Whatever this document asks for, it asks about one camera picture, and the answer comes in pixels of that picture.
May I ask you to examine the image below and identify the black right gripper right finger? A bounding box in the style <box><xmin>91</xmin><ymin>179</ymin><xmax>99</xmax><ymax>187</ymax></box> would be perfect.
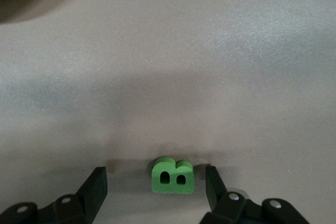
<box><xmin>201</xmin><ymin>165</ymin><xmax>312</xmax><ymax>224</ymax></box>

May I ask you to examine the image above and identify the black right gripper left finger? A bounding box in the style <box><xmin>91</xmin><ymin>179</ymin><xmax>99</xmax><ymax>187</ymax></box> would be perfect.
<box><xmin>0</xmin><ymin>166</ymin><xmax>108</xmax><ymax>224</ymax></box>

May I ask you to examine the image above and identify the green letter B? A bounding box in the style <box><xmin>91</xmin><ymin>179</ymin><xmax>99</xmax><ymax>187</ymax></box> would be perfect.
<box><xmin>151</xmin><ymin>156</ymin><xmax>195</xmax><ymax>195</ymax></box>

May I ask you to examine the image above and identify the brown table mat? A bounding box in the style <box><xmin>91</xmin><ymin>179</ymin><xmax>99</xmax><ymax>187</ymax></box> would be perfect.
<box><xmin>0</xmin><ymin>0</ymin><xmax>336</xmax><ymax>224</ymax></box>

